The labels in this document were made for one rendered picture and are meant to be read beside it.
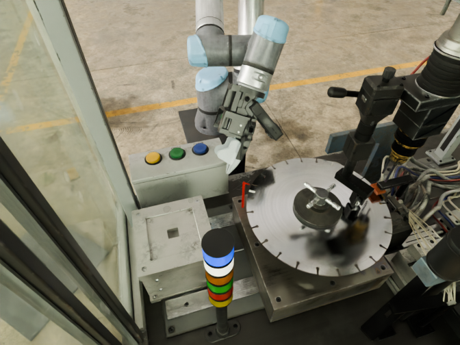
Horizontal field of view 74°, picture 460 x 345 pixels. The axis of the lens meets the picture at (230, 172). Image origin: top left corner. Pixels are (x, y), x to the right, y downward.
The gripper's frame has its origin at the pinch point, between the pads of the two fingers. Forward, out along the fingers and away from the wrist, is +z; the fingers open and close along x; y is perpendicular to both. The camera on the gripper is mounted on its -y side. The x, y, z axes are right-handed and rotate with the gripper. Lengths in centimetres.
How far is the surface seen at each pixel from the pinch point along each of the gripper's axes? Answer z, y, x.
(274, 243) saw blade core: 8.3, -8.0, 18.6
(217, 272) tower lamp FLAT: 5.8, 9.5, 34.9
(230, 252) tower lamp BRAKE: 1.3, 9.5, 36.6
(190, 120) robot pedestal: -1, 4, -55
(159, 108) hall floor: 18, 8, -196
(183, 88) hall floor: -2, -9, -218
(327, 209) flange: -0.7, -19.3, 15.4
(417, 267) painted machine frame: -0.5, -26.2, 34.9
